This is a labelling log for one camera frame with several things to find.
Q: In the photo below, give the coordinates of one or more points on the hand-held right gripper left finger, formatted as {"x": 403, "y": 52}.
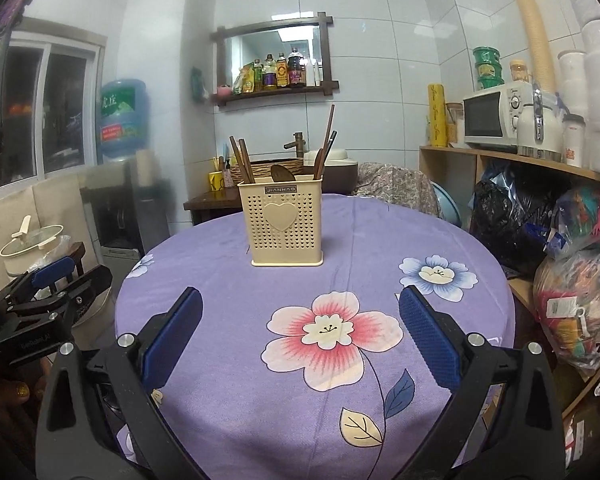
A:
{"x": 172, "y": 340}

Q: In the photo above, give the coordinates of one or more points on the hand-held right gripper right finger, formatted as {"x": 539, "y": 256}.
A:
{"x": 430, "y": 335}

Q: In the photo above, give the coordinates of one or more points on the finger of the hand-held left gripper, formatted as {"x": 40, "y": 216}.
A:
{"x": 55, "y": 269}
{"x": 90, "y": 282}

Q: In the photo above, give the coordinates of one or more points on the cream perforated utensil holder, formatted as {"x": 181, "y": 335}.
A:
{"x": 280, "y": 240}

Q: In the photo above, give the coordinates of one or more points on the black and gold chopstick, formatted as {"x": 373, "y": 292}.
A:
{"x": 332, "y": 142}

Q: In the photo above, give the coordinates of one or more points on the person's left hand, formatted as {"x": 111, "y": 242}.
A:
{"x": 10, "y": 400}

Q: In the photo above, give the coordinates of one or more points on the pot with glass lid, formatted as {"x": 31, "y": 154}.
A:
{"x": 30, "y": 250}

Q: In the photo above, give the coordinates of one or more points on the purple floral tablecloth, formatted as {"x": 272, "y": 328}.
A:
{"x": 240, "y": 310}

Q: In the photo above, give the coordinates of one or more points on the water dispenser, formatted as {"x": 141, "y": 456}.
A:
{"x": 125, "y": 210}

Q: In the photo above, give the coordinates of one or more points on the blue basin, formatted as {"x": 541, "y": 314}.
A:
{"x": 447, "y": 210}

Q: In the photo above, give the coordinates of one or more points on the black plastic bag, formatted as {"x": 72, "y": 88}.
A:
{"x": 505, "y": 220}

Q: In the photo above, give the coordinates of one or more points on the dark wooden counter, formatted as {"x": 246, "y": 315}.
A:
{"x": 210, "y": 205}

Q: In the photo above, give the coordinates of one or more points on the clear bag of colourful packets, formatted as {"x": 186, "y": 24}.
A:
{"x": 580, "y": 310}

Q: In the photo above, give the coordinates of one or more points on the chair with floral cloth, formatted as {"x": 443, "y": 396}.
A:
{"x": 395, "y": 185}

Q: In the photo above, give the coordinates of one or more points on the window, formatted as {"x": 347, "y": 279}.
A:
{"x": 65, "y": 110}

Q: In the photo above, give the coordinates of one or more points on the yellow cup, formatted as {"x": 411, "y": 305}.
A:
{"x": 215, "y": 181}

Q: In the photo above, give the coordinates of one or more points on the blue water jug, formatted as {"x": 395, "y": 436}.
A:
{"x": 122, "y": 120}

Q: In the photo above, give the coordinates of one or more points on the light wooden shelf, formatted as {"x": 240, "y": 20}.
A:
{"x": 450, "y": 170}

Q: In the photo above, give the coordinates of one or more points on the brown and white rice cooker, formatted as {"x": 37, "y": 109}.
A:
{"x": 340, "y": 170}

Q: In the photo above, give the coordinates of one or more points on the woven basin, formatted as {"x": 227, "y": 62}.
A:
{"x": 262, "y": 165}

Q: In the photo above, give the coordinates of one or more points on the colourful plastic bag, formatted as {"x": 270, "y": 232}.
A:
{"x": 590, "y": 220}

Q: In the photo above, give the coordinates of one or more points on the wooden spoon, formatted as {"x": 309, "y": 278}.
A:
{"x": 281, "y": 172}

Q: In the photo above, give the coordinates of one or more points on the glass jar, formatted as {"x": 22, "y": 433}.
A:
{"x": 454, "y": 125}

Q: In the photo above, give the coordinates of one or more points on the yellow roll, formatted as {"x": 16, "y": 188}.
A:
{"x": 437, "y": 115}

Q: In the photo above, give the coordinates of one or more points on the white microwave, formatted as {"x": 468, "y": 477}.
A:
{"x": 485, "y": 115}

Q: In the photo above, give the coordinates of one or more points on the bronze faucet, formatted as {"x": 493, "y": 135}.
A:
{"x": 296, "y": 142}

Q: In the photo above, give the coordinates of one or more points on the pink bowl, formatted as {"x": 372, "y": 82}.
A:
{"x": 224, "y": 91}

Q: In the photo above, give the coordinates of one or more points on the white canister red label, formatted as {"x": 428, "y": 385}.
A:
{"x": 574, "y": 140}

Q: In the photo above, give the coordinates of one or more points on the stack of green bowls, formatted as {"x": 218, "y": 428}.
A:
{"x": 487, "y": 67}

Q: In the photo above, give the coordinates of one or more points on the amber jar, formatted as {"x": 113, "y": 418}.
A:
{"x": 520, "y": 71}

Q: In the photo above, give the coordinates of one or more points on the row of condiment bottles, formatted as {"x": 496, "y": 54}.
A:
{"x": 280, "y": 72}

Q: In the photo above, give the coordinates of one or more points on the stack of paper cups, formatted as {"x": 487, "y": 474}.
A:
{"x": 532, "y": 35}

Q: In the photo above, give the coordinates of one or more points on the wooden framed mirror shelf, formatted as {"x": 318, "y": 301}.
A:
{"x": 275, "y": 20}

